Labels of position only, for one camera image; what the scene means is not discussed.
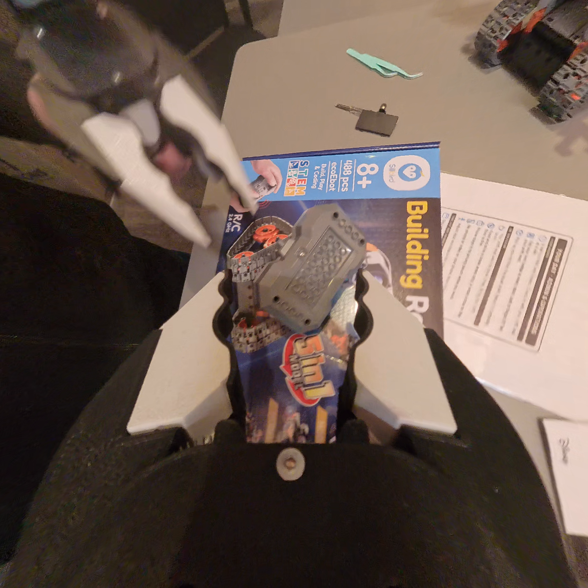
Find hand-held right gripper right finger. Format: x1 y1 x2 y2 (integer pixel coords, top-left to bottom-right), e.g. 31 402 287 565
339 271 458 444

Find white instruction booklet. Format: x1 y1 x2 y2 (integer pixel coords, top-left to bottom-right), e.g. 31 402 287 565
538 417 588 536

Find black battery cover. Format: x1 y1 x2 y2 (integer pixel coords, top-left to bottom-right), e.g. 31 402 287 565
355 109 399 138

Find blue robot kit box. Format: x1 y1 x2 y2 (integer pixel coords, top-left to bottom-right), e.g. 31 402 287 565
220 142 444 444

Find black orange tracked toy robot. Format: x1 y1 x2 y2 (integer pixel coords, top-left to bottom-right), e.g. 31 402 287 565
474 0 588 125

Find teal plastic tweezers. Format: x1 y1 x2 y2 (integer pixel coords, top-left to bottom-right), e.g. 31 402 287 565
346 48 424 80

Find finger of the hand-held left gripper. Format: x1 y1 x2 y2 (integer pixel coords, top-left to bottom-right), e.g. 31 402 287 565
82 114 213 250
158 75 259 215

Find printed notice sheet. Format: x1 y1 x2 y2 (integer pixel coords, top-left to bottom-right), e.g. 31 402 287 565
440 172 588 421

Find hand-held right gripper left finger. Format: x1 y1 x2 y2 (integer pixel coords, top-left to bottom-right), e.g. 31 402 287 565
126 271 245 436

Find person's left hand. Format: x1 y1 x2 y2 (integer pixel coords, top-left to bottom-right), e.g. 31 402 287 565
152 140 194 178

